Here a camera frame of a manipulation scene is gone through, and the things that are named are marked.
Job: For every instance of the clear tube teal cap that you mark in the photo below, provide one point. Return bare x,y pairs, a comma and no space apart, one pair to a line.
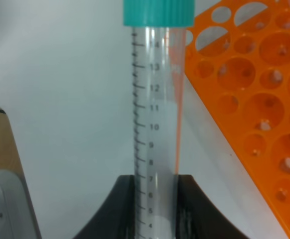
158,56

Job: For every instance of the orange test tube rack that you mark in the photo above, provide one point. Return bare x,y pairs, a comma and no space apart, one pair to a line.
236,124

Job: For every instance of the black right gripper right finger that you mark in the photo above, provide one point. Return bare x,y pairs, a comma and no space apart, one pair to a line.
197,217

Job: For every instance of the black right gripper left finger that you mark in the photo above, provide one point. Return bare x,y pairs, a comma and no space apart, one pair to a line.
115,219

